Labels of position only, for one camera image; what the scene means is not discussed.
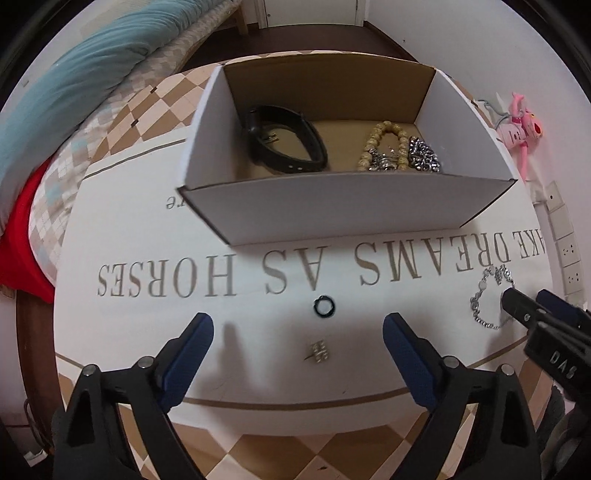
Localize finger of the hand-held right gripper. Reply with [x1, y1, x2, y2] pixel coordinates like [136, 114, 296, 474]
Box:
[502, 288, 546, 330]
[536, 289, 591, 327]

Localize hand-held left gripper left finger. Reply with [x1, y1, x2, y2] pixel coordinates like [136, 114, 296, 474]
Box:
[52, 312, 215, 480]

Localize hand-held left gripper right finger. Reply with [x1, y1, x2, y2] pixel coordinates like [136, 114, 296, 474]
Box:
[382, 312, 542, 480]

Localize thin silver link bracelet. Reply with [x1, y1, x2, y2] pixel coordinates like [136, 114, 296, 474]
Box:
[469, 265, 516, 331]

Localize small gold rhinestone earring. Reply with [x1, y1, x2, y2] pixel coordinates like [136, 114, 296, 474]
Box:
[304, 340, 330, 364]

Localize small black ring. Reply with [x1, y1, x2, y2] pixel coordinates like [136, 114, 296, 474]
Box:
[312, 295, 336, 319]

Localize white cardboard box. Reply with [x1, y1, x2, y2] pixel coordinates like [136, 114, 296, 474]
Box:
[176, 52, 518, 247]

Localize dark cloth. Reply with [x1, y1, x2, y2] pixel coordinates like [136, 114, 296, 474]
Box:
[537, 382, 591, 462]

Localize checked tablecloth with lettering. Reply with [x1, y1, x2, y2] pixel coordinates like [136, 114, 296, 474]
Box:
[52, 52, 561, 480]

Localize pink plush toy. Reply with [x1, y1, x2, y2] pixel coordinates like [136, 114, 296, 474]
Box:
[495, 92, 544, 182]

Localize red cloth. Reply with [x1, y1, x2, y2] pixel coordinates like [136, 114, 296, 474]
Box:
[0, 161, 57, 304]

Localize checked bed sheet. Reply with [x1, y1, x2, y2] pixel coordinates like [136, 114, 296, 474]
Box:
[28, 0, 245, 289]

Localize teal quilt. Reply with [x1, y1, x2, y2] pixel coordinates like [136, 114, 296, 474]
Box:
[0, 0, 233, 188]

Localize white door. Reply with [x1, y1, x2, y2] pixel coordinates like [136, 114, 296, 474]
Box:
[255, 0, 371, 29]

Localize white wall socket row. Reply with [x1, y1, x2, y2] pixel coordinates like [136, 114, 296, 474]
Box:
[530, 181, 588, 306]

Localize chunky silver chain bracelet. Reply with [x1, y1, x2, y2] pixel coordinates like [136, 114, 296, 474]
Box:
[408, 136, 443, 174]

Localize wooden bead bracelet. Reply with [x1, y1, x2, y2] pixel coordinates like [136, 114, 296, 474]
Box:
[359, 120, 410, 172]

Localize black leather strap bracelet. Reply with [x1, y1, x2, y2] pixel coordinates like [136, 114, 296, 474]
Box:
[246, 106, 330, 175]

